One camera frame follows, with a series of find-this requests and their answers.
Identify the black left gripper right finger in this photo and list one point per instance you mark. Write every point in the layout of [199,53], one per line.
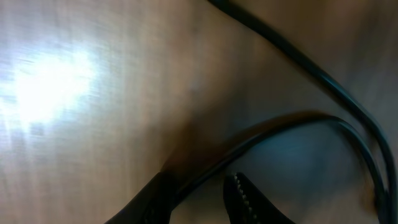
[246,204]

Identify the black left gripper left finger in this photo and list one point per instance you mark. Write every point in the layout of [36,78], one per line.
[153,204]

